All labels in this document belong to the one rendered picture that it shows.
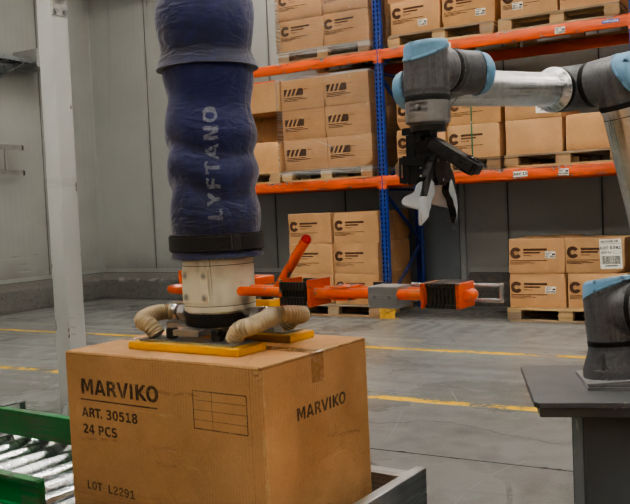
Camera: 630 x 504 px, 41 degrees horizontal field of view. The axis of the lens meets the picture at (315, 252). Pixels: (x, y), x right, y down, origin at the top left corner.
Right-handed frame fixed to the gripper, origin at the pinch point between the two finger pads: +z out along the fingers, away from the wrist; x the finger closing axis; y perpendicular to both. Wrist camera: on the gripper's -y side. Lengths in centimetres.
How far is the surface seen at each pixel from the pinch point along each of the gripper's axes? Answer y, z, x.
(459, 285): -5.8, 11.5, 5.1
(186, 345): 57, 25, 15
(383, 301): 11.6, 15.2, 4.1
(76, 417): 87, 43, 22
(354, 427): 29, 47, -11
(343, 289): 21.4, 12.9, 3.6
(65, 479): 116, 68, 3
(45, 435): 151, 65, -18
